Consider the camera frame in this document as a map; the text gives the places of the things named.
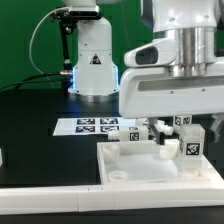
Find grey cable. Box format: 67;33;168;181
28;8;73;78

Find sheet with marker tags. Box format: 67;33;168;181
53;117;135;136

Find white L-shaped fixture frame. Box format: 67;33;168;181
0;182;224;215

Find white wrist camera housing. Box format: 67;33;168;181
124;38;177;68

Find black camera on stand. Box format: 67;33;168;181
50;9;102;93

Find black cables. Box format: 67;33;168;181
0;72;73;94

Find white square table top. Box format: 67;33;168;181
97;139;224;186

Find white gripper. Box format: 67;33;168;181
119;64;224;144

